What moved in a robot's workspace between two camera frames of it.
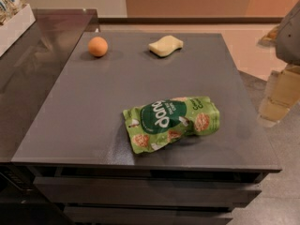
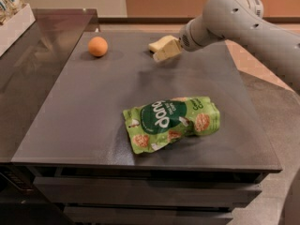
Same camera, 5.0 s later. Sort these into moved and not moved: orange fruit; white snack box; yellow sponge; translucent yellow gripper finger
Moved: translucent yellow gripper finger
Not moved: white snack box; yellow sponge; orange fruit
